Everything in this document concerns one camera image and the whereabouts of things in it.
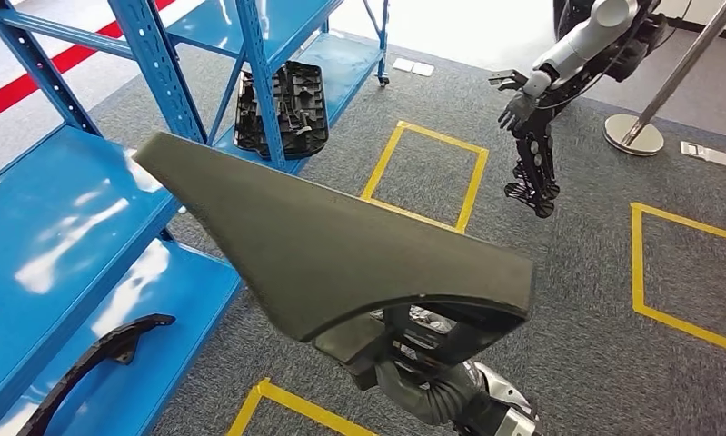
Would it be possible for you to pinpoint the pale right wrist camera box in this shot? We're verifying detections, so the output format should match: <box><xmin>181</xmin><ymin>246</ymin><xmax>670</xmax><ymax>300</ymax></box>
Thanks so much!
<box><xmin>493</xmin><ymin>408</ymin><xmax>540</xmax><ymax>436</ymax></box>

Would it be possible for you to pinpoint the idle humanoid robot grey hand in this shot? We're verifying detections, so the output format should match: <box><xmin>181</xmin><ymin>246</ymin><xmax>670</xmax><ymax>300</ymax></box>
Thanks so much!
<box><xmin>497</xmin><ymin>90</ymin><xmax>542</xmax><ymax>133</ymax></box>

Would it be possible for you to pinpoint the black ribbed plastic housing part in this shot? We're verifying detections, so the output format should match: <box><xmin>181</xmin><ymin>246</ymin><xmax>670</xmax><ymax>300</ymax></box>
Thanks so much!
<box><xmin>234</xmin><ymin>60</ymin><xmax>332</xmax><ymax>162</ymax></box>

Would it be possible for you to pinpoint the idle humanoid robot wrist camera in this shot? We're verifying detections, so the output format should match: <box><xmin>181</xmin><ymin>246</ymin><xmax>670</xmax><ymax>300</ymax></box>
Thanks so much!
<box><xmin>489</xmin><ymin>69</ymin><xmax>529</xmax><ymax>93</ymax></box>

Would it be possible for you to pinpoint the black curved plastic part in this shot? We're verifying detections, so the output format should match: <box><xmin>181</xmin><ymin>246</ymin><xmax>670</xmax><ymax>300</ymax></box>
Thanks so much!
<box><xmin>15</xmin><ymin>313</ymin><xmax>177</xmax><ymax>436</ymax></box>

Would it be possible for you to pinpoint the yellow floor tape square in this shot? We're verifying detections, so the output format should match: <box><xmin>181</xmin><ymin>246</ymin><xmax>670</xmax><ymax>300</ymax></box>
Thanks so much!
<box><xmin>630</xmin><ymin>203</ymin><xmax>726</xmax><ymax>357</ymax></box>
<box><xmin>226</xmin><ymin>377</ymin><xmax>380</xmax><ymax>436</ymax></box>
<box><xmin>360</xmin><ymin>120</ymin><xmax>491</xmax><ymax>235</ymax></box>

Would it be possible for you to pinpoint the blue steel shelf rack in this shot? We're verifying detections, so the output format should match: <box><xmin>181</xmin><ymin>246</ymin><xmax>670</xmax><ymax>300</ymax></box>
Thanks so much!
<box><xmin>166</xmin><ymin>0</ymin><xmax>393</xmax><ymax>177</ymax></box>
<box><xmin>0</xmin><ymin>0</ymin><xmax>246</xmax><ymax>436</ymax></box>

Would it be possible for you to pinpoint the silver pole with round base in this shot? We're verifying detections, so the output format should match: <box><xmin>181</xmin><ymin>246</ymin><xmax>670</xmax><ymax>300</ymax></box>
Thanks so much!
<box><xmin>602</xmin><ymin>0</ymin><xmax>726</xmax><ymax>158</ymax></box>

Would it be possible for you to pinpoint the black rectangular panel with cutouts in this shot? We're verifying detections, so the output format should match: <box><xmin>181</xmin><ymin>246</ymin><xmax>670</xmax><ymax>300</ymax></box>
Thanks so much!
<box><xmin>132</xmin><ymin>131</ymin><xmax>535</xmax><ymax>392</ymax></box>

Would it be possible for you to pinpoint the grey floor outlet cover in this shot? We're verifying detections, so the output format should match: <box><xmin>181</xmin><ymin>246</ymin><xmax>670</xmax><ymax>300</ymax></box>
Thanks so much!
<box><xmin>680</xmin><ymin>140</ymin><xmax>726</xmax><ymax>168</ymax></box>

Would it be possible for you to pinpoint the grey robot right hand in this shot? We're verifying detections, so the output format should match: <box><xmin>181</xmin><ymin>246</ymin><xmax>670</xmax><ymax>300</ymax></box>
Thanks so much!
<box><xmin>345</xmin><ymin>360</ymin><xmax>437</xmax><ymax>423</ymax></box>

